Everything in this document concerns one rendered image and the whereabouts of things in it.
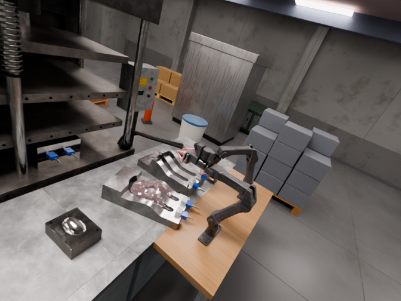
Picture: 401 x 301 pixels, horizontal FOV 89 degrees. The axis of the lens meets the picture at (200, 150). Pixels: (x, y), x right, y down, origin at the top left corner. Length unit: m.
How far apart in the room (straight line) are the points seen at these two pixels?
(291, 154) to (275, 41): 5.15
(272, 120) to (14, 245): 3.24
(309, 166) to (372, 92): 4.54
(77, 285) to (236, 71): 3.85
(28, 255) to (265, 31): 7.69
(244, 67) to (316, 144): 1.86
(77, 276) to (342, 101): 7.18
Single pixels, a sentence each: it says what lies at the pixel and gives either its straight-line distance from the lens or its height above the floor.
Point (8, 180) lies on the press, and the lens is 1.62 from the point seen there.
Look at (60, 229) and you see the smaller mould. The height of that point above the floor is 0.87.
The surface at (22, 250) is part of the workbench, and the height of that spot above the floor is 0.80.
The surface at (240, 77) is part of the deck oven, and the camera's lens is 4.17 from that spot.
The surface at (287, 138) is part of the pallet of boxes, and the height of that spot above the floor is 1.03.
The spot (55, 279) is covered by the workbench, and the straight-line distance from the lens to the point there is 1.14.
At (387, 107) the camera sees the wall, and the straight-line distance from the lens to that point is 7.51.
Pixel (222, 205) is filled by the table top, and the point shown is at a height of 0.80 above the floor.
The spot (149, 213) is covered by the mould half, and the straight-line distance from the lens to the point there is 1.31.
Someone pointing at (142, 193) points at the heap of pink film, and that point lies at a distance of 1.33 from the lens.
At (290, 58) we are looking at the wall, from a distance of 7.57.
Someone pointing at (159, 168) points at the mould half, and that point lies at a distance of 1.58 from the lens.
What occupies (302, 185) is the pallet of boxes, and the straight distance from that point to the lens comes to 3.36.
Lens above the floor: 1.78
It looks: 26 degrees down
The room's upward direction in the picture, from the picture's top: 20 degrees clockwise
